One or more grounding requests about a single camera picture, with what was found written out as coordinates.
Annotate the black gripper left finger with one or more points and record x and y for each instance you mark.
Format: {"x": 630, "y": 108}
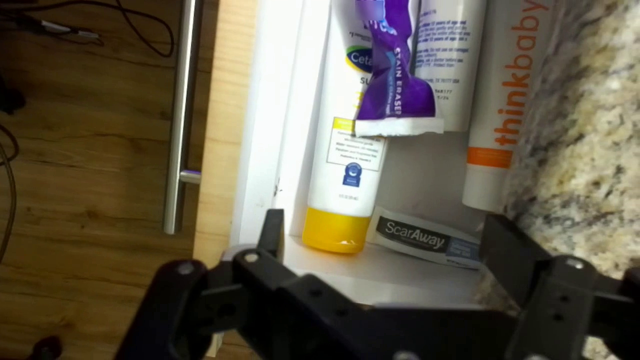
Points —
{"x": 220, "y": 306}

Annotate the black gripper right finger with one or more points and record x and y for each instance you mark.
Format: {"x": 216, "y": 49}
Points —
{"x": 572, "y": 306}

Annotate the white drawer with wood front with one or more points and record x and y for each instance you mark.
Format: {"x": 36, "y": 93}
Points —
{"x": 226, "y": 100}

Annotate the white ScarAway box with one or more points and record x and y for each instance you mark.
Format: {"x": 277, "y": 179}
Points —
{"x": 421, "y": 237}

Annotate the white orange thinkbaby tube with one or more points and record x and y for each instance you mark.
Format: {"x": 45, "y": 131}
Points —
{"x": 500, "y": 100}

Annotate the white bottle with purple cap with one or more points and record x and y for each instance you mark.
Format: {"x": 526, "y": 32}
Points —
{"x": 449, "y": 67}

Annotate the purple toothpaste tube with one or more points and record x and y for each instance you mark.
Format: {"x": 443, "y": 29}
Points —
{"x": 393, "y": 80}

